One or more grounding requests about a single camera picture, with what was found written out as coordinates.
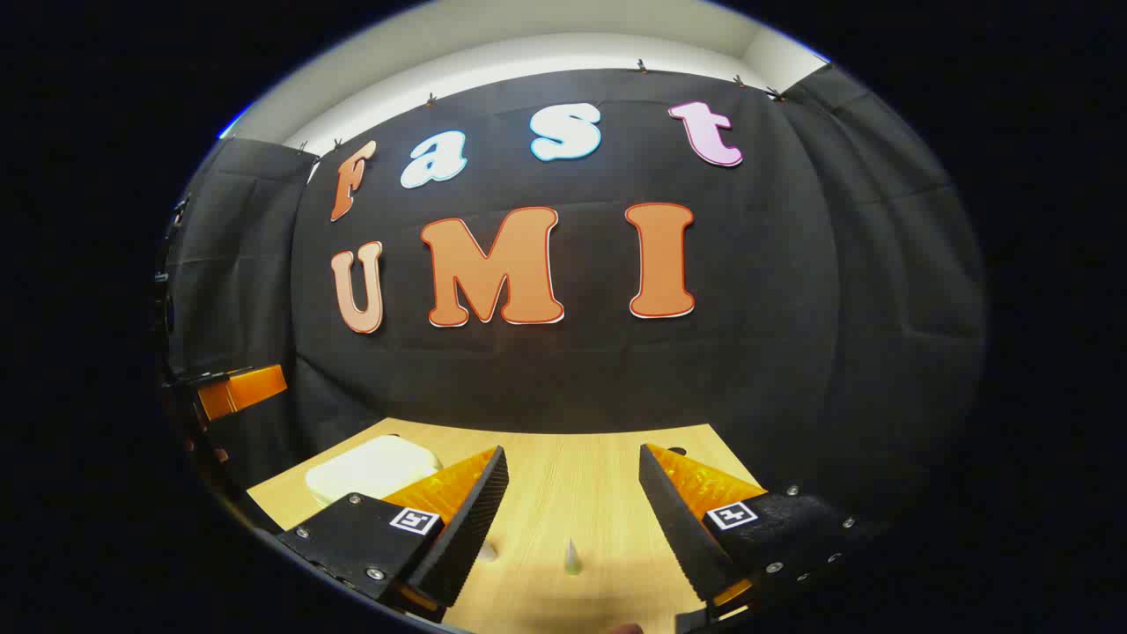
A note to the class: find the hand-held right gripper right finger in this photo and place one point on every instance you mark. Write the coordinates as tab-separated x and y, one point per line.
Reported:
673	528

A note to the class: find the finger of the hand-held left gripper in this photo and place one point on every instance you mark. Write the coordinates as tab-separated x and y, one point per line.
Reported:
242	392

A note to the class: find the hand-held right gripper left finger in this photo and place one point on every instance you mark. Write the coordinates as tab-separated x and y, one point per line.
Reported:
467	528

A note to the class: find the pale yellow suitcase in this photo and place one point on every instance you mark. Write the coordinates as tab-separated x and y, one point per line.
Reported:
370	467

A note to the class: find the green gradient tube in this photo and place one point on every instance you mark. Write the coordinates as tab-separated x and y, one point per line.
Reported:
572	559

